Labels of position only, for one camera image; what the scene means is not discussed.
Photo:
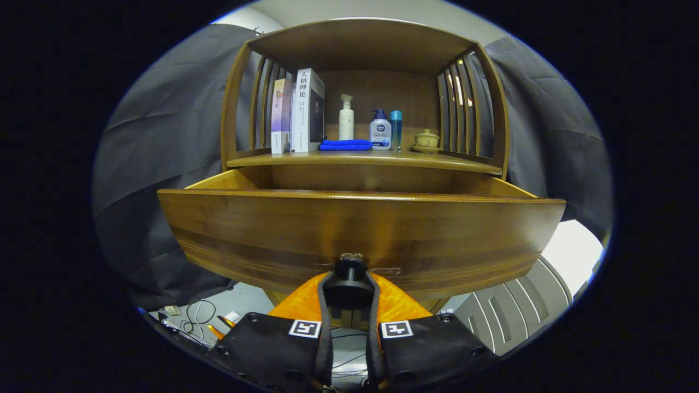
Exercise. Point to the grey ribbed panel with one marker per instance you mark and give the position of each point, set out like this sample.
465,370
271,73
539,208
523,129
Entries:
508,311

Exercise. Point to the white book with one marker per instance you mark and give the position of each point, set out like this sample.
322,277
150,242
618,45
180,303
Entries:
300,117

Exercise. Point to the beige lidded teacup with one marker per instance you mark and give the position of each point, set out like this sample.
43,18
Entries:
426,140

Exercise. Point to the wooden cabinet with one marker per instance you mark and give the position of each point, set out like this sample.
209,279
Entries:
377,93

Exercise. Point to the wooden countertop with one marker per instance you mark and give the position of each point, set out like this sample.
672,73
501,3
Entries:
382,158

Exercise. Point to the purple book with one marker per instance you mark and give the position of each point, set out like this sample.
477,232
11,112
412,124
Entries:
280,117

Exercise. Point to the wooden drawer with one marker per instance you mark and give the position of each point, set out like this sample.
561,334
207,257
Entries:
327,229

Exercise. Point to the white desk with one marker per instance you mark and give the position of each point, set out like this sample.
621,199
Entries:
573,251

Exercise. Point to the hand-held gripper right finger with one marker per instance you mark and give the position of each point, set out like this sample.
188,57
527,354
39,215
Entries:
373,344

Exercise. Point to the teal bottle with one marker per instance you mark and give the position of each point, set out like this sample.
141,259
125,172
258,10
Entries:
396,131

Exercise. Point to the blue folded cloth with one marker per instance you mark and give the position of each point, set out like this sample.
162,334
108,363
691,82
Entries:
344,145

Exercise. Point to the black backdrop cloth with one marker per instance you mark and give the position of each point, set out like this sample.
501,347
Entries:
153,164

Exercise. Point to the white bottle with blue cap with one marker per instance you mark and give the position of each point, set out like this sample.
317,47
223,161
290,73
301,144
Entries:
380,134

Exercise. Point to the white pump bottle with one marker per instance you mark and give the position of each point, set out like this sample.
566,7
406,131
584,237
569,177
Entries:
346,123

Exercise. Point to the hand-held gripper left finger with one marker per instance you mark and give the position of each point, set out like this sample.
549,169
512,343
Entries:
326,338

